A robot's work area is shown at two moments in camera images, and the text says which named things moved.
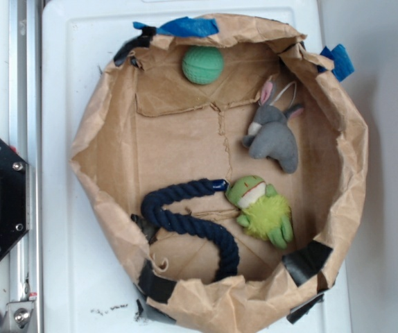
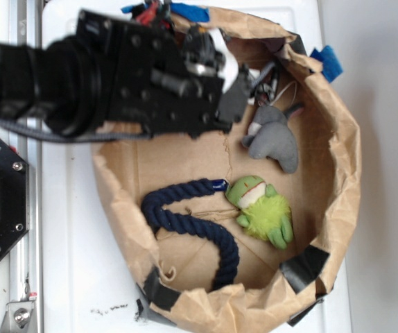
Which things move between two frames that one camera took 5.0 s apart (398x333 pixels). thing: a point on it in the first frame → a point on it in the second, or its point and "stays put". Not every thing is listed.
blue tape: (343, 66) → (331, 68)
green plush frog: (264, 214) stays put
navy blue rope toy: (152, 210) stays put
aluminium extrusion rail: (26, 131) stays put
